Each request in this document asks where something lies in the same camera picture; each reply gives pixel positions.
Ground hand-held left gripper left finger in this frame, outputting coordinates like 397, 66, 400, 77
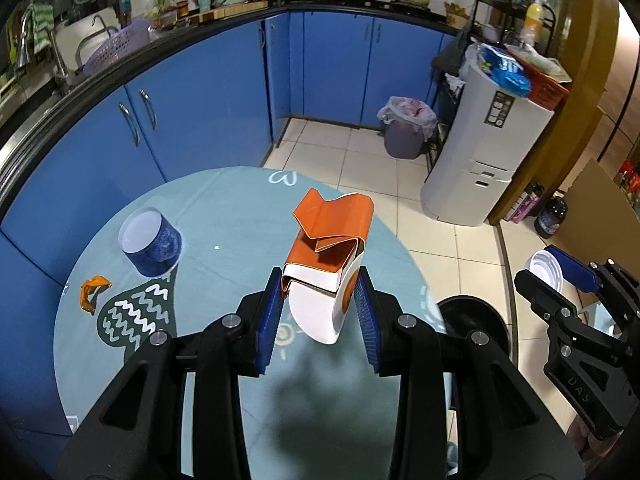
55, 267, 283, 480

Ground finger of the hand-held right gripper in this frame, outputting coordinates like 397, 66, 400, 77
514, 269, 583, 348
544, 245, 640, 323

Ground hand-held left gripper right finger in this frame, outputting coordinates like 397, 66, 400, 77
355, 266, 586, 480

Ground white round lid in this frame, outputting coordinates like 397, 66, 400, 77
524, 250, 566, 296

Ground orange and white paper carton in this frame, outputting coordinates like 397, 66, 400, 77
281, 188, 376, 346

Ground dark blue jar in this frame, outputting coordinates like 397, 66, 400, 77
534, 195, 568, 239

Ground brown cardboard sheet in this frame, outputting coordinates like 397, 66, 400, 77
565, 157, 640, 286

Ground pink spray can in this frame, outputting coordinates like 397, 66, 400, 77
505, 182, 546, 223

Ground blue mug white interior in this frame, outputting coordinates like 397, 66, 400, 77
118, 207, 183, 278

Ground white tall appliance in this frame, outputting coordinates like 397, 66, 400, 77
420, 62, 556, 227

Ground crumpled orange wrapper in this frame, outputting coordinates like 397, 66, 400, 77
80, 276, 112, 316

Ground orange plastic basket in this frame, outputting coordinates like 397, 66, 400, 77
505, 45, 571, 108

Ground grey bin with plastic bag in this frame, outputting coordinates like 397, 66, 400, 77
377, 96, 438, 161

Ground blue snack bag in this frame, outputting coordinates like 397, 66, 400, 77
480, 45, 531, 96

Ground blue kitchen cabinets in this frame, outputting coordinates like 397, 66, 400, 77
0, 7, 458, 436

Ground yellow drink bottle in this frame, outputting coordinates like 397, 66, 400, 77
520, 2, 546, 46

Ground black metal rack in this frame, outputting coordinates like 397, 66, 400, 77
472, 0, 556, 46

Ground black kitchen countertop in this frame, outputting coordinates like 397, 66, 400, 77
0, 0, 463, 201

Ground purple plastic basket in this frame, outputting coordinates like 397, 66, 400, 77
82, 19, 153, 76

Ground metal sink faucet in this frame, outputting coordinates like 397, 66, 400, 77
75, 15, 121, 61

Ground green striped towel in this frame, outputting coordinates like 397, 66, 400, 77
22, 2, 55, 53

